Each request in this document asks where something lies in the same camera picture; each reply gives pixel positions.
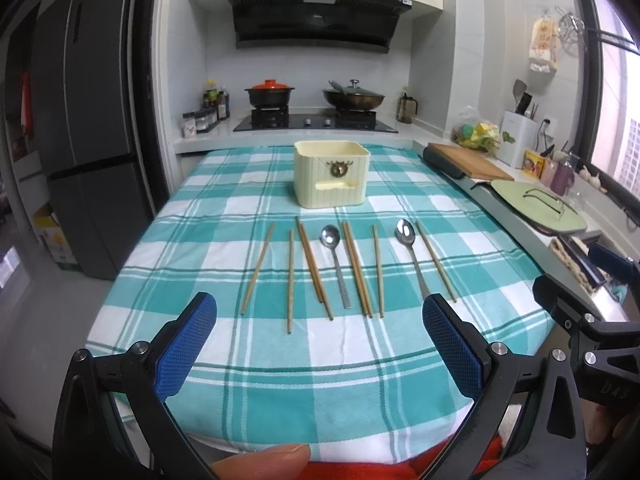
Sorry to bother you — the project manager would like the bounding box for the teal plaid tablecloth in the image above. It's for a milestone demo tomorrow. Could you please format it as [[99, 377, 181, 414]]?
[[87, 146, 552, 464]]

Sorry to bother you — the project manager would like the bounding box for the steel spoon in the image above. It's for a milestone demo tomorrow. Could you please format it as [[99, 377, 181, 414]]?
[[395, 219, 430, 299], [319, 224, 352, 309]]

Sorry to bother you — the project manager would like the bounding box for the bag with yellow sponges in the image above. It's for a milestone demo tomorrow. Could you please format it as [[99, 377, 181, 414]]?
[[451, 106, 500, 156]]

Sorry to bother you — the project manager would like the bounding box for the cream utensil holder box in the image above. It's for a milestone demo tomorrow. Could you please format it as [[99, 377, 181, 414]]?
[[294, 140, 371, 209]]

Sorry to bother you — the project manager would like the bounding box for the sauce bottles group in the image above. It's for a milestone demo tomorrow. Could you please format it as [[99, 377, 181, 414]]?
[[203, 79, 229, 120]]

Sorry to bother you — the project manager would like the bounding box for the green lid with handle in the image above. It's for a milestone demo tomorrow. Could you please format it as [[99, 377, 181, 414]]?
[[490, 180, 587, 235]]

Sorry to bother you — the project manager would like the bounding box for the black pot orange lid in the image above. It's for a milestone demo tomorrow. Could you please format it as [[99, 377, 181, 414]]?
[[246, 79, 294, 110]]

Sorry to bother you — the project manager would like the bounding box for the person's left hand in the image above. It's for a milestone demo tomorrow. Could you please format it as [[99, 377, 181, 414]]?
[[210, 443, 310, 480]]

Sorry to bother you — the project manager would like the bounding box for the dark double door refrigerator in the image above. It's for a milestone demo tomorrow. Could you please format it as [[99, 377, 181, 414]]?
[[32, 0, 153, 281]]

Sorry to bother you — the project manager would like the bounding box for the white knife holder box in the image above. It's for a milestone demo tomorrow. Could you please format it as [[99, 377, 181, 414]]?
[[497, 112, 538, 169]]

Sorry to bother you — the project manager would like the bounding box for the wooden cutting board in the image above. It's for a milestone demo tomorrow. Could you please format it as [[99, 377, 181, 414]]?
[[425, 143, 514, 181]]

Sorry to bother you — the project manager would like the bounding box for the purple bottle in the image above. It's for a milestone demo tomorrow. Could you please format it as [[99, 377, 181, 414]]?
[[550, 159, 575, 196]]

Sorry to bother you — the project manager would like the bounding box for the spice jar rack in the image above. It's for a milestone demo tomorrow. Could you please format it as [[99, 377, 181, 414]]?
[[182, 107, 219, 139]]

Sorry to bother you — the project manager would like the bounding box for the black wok glass lid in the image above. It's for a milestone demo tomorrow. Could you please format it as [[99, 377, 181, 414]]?
[[323, 79, 385, 112]]

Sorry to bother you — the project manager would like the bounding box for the black range hood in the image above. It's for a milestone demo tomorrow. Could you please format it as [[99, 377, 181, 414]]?
[[227, 0, 412, 53]]

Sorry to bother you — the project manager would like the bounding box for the hanging printed bag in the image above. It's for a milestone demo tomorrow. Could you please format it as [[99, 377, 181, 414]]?
[[528, 16, 558, 74]]

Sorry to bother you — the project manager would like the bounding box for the black tray under board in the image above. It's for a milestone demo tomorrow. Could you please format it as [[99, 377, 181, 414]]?
[[422, 144, 491, 193]]

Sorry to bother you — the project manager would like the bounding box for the black gas stove top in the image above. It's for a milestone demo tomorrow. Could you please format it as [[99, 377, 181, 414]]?
[[234, 107, 397, 133]]

